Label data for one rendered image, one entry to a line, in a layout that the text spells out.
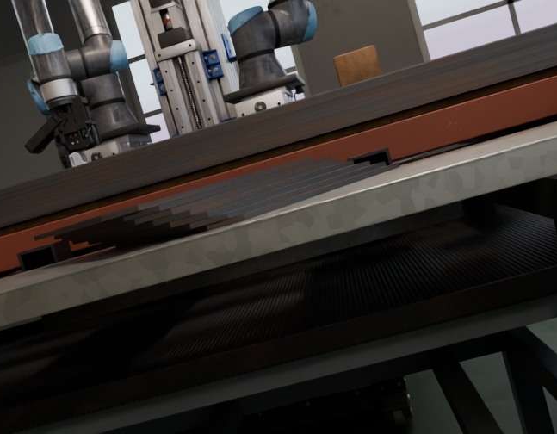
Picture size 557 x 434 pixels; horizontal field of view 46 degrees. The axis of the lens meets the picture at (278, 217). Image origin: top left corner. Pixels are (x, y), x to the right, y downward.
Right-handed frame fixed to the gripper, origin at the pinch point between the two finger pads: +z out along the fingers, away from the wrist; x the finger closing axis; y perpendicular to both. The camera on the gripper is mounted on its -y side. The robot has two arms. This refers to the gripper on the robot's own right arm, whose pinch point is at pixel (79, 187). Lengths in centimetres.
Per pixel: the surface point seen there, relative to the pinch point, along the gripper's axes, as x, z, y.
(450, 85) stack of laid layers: -62, 5, 75
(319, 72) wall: 320, -50, 67
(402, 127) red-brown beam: -62, 8, 68
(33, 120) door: 330, -78, -149
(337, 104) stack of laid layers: -62, 3, 61
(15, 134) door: 331, -72, -165
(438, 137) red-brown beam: -62, 11, 72
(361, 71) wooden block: -55, -1, 65
